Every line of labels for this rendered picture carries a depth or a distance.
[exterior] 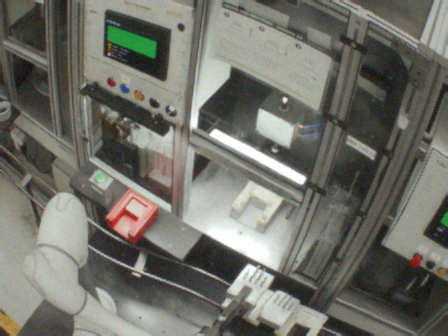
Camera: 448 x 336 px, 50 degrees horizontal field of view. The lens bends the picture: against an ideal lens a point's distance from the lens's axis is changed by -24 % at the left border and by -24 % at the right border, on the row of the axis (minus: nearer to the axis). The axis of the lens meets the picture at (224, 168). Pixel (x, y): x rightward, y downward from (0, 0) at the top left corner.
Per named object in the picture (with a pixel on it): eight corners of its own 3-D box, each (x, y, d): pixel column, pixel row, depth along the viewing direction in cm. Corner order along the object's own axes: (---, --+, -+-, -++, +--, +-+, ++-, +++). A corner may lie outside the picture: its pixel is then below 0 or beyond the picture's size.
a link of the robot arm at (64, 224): (77, 338, 185) (83, 295, 198) (115, 349, 184) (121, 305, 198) (26, 241, 124) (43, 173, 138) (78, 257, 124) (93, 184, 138)
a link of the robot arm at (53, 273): (86, 315, 124) (92, 272, 132) (34, 279, 113) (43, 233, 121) (59, 316, 130) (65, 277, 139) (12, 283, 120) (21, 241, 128)
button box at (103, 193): (91, 198, 208) (88, 179, 199) (102, 184, 212) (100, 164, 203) (106, 209, 206) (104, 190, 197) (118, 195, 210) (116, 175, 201)
